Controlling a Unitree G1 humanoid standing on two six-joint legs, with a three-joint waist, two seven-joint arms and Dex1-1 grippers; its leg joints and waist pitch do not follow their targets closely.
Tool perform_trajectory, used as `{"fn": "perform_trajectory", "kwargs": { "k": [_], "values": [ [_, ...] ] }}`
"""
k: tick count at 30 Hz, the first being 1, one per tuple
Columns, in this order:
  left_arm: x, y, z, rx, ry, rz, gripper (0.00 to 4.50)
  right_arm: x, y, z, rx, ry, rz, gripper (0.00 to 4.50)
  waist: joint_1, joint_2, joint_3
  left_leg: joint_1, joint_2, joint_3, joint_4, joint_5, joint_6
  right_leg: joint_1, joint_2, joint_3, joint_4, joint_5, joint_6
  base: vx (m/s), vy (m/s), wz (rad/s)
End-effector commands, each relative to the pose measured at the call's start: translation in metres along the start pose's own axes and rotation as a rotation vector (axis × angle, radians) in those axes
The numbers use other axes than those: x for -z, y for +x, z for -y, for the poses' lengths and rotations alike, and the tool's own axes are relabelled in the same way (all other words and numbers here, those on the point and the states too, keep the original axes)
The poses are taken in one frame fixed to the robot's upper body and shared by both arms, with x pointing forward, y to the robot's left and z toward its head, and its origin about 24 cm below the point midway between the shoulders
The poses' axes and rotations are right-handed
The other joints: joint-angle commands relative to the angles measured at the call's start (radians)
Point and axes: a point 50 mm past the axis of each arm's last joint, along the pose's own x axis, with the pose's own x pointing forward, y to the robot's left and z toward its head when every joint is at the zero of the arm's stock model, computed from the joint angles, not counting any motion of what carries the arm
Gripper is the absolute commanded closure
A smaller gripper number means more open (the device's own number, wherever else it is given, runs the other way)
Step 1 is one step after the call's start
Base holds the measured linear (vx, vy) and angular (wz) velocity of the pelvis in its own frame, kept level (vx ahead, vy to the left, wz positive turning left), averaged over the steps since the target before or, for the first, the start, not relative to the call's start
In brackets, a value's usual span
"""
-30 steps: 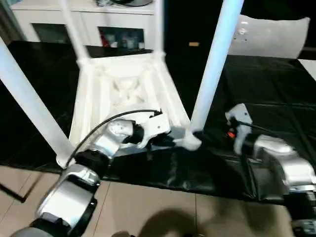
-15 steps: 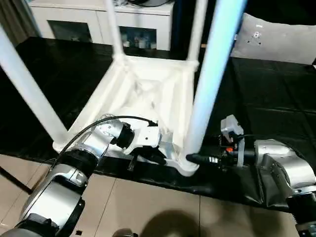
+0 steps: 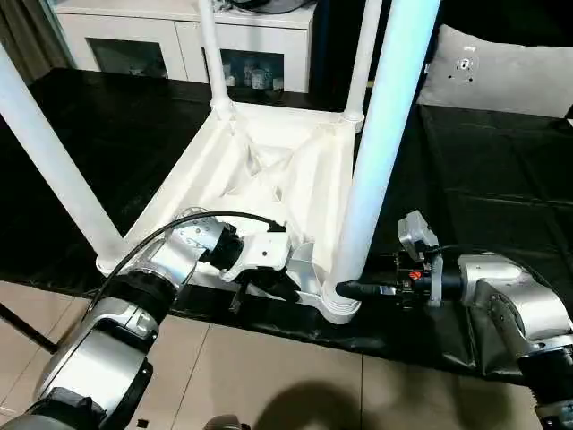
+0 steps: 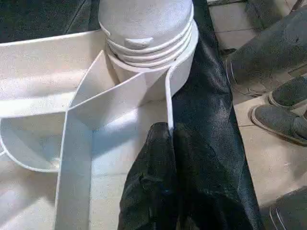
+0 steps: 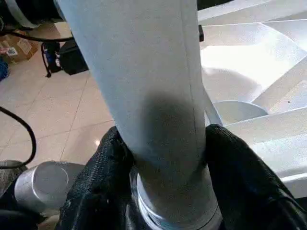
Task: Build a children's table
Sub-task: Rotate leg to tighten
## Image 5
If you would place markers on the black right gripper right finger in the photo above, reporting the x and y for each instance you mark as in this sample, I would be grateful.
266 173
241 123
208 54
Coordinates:
244 187

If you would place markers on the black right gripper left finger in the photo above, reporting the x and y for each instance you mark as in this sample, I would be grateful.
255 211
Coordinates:
100 179

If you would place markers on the white plastic table leg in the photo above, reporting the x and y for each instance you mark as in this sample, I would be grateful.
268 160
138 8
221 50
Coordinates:
144 72

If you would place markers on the white plastic table top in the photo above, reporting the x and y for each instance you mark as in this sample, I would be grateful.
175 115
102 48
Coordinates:
251 60

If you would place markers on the brown cardboard box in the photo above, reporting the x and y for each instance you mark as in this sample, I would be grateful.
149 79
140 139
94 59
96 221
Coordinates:
19 48

